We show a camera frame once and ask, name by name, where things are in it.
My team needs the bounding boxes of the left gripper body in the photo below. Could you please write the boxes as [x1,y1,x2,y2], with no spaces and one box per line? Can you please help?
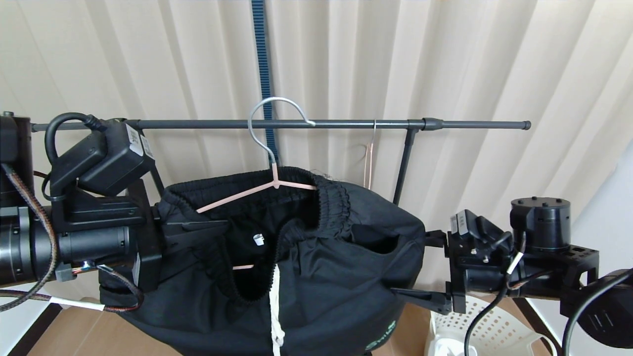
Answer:
[0,179,164,293]

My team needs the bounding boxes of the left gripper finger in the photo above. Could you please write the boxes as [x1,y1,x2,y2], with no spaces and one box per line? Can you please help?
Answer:
[163,220,231,248]

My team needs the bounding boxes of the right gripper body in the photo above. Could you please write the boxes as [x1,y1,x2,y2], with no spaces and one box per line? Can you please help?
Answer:
[447,231,570,315]

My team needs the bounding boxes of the black shorts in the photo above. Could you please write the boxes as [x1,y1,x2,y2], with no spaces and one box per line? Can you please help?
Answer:
[99,167,427,356]

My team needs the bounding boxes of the pink clothes hanger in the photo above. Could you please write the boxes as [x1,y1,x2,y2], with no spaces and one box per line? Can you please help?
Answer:
[362,119,378,191]
[197,96,317,270]

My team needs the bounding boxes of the white laundry basket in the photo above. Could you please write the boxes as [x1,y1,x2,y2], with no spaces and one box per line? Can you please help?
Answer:
[428,295,558,356]

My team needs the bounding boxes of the white garment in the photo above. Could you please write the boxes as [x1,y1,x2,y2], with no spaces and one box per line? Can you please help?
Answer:
[433,338,478,356]

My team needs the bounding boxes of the beige curtain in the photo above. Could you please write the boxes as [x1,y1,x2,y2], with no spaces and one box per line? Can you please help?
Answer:
[0,0,633,303]

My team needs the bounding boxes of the black cable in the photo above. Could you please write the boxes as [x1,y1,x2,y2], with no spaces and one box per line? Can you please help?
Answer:
[463,231,525,356]
[44,112,108,201]
[561,269,633,356]

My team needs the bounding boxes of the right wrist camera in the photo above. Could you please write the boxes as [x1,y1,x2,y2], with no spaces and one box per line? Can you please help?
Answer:
[449,210,515,255]

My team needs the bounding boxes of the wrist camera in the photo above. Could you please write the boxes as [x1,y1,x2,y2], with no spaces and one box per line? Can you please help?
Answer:
[449,210,515,255]
[49,120,156,233]

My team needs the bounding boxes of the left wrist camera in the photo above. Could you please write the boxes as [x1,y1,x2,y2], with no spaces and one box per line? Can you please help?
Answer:
[49,120,156,233]

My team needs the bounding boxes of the blue ribbed strap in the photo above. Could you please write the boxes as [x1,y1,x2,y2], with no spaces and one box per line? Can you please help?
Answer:
[251,0,280,167]

